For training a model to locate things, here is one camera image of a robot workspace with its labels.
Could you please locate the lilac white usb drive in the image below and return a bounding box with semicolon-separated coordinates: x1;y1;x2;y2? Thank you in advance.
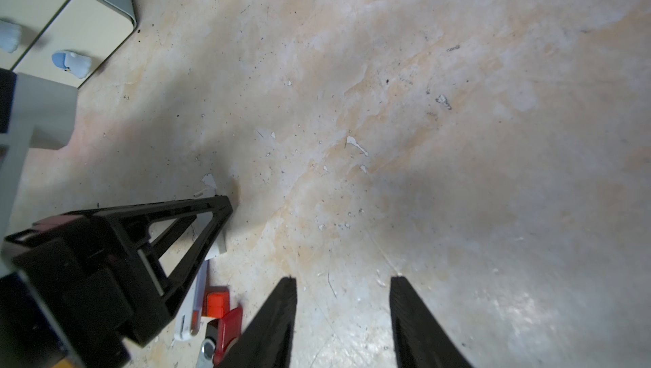
174;261;209;342

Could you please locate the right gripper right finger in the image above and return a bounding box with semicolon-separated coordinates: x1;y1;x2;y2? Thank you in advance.
389;276;471;368

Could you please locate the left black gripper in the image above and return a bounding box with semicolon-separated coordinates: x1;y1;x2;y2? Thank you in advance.
3;195;233;367

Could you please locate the light blue drawer box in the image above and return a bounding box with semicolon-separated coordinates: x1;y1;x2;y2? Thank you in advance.
1;0;137;88

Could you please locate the white usb flash drive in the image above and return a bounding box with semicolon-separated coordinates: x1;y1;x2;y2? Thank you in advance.
192;213;227;261

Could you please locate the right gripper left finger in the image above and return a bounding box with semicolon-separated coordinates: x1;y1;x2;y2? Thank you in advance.
213;278;298;367

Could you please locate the dark red usb drive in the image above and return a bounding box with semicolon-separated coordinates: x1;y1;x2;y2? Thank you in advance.
213;305;243;366

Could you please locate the red usb flash drive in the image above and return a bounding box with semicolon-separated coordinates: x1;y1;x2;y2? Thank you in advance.
202;286;231;319

